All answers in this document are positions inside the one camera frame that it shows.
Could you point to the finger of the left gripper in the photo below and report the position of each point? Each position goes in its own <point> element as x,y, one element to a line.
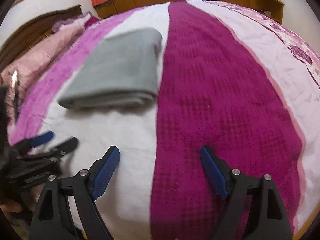
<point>60,150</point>
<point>27,144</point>

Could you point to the purple patterned pillow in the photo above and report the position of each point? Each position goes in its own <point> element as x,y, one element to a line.
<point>84,20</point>

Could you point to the pink and white bedspread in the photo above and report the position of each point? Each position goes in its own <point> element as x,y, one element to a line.
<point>228,78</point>

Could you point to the dark wooden headboard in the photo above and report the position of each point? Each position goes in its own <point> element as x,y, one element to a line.
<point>32,32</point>

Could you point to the dusty pink folded quilt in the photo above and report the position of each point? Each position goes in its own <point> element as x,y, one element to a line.
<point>33,64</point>

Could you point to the grey pants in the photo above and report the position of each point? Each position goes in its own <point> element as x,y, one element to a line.
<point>120,72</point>

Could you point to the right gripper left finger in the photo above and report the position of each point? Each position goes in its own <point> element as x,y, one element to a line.
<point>52,218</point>

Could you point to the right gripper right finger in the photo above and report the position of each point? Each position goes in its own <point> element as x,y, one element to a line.
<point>267,217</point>

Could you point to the black clothes pile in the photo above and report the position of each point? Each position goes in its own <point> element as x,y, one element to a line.
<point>4,144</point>

